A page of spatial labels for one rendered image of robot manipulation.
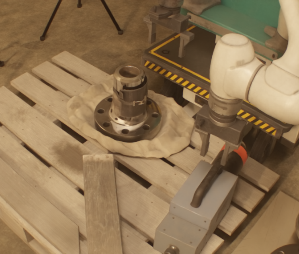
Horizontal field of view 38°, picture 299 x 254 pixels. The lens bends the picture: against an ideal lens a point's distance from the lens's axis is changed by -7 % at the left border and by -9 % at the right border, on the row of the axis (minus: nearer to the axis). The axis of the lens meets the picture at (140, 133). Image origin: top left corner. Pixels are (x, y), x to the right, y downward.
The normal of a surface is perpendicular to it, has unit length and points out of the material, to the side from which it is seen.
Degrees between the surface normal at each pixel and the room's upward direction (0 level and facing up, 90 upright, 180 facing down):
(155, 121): 0
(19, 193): 0
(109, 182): 0
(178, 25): 90
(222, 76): 91
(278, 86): 53
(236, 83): 84
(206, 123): 90
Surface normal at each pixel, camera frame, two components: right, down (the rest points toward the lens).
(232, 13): 0.04, -0.73
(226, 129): -0.52, 0.56
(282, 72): -0.55, -0.05
